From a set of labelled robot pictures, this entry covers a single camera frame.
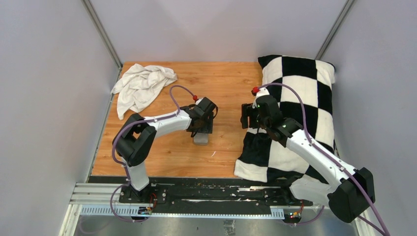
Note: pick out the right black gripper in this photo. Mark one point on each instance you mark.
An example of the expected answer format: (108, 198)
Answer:
(248, 110)

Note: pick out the grey glasses case green lining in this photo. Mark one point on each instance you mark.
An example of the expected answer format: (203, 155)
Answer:
(201, 139)

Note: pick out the black white checkered blanket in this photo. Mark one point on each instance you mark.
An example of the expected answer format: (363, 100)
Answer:
(302, 88)

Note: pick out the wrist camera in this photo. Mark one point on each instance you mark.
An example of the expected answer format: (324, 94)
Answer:
(257, 93)
(197, 99)

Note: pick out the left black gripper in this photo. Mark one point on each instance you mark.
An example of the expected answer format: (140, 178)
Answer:
(207, 128)

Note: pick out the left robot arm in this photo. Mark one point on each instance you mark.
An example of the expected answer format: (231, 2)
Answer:
(134, 140)

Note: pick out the white crumpled cloth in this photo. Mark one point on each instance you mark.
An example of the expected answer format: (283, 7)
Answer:
(140, 85)

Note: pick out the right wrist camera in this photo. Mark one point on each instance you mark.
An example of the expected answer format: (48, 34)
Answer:
(257, 93)

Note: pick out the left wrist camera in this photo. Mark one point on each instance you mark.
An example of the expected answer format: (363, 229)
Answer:
(197, 99)

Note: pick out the left aluminium frame post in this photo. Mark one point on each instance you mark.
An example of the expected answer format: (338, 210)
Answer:
(102, 32)

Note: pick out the right aluminium frame post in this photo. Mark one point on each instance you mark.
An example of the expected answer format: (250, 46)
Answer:
(348, 4)

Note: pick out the aluminium frame post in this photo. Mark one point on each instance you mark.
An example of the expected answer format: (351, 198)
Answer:
(102, 32)
(348, 4)

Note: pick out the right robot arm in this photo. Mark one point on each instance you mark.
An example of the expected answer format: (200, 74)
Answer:
(348, 191)

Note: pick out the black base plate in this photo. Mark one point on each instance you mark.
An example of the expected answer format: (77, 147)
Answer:
(225, 196)

